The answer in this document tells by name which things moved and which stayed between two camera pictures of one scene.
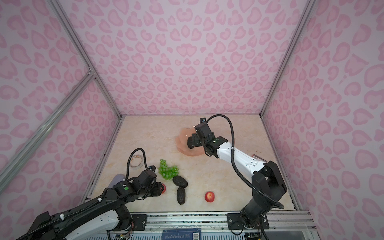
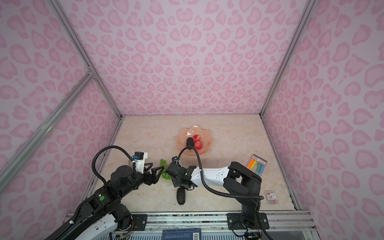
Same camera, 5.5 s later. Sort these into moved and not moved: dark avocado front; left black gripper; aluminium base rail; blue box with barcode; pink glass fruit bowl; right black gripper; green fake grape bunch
Moved: right black gripper; left black gripper
Not moved: pink glass fruit bowl; aluminium base rail; dark avocado front; green fake grape bunch; blue box with barcode
